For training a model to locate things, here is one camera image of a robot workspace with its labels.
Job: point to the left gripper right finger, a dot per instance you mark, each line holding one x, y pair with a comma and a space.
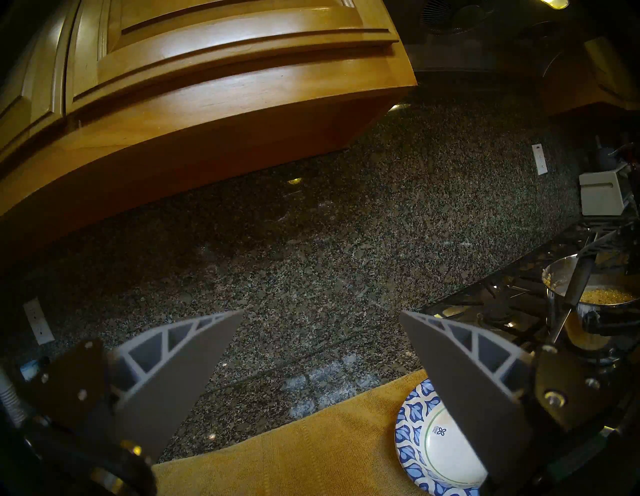
460, 375

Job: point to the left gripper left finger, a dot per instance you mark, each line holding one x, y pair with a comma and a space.
175, 380

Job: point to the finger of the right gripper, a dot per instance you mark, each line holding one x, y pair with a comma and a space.
605, 241

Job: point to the cooked oatmeal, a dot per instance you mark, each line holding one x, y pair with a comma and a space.
607, 296

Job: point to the blue white paper bowl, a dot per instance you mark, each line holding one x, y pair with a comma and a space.
435, 450

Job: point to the white toaster oven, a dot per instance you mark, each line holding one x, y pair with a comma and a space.
602, 192

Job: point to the dark kettle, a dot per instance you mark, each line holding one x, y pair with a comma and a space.
607, 157

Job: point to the steel gas cooktop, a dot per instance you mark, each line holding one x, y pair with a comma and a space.
505, 300

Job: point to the stainless steel pot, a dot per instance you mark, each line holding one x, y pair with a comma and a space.
590, 330

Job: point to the yellow towel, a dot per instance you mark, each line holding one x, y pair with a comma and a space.
310, 450

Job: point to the wooden corner cabinet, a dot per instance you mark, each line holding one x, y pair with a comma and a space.
600, 80

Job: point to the steel range hood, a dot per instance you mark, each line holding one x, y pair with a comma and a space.
475, 35

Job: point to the white double wall outlet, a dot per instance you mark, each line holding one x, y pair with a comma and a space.
540, 159

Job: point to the wooden wall cabinets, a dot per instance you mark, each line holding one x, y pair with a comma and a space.
200, 100

